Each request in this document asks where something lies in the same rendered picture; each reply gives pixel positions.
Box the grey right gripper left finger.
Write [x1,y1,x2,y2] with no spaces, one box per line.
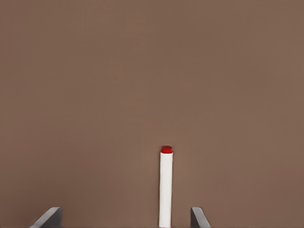
[29,207,63,228]

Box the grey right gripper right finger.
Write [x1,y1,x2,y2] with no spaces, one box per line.
[190,207,212,228]

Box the white marker with red end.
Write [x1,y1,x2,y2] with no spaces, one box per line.
[159,145,174,228]

